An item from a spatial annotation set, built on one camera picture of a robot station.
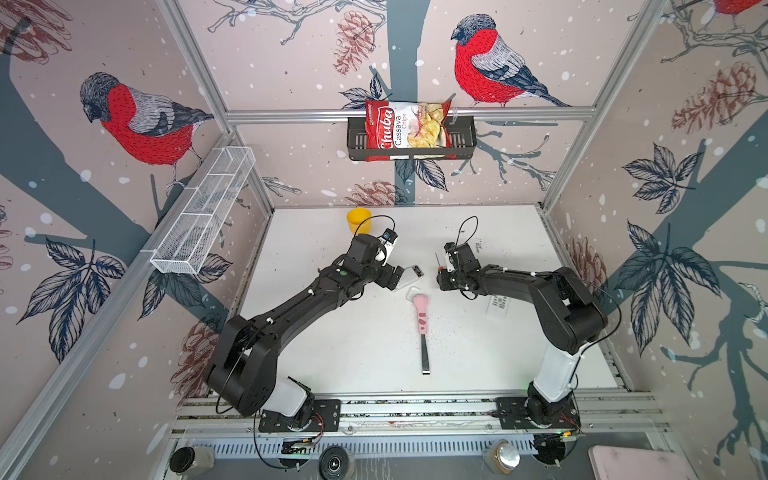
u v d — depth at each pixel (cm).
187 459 60
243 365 42
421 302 92
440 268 100
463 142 94
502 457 59
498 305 92
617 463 65
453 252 79
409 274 100
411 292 97
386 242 74
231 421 75
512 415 73
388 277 76
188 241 71
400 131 88
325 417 73
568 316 50
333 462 58
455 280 86
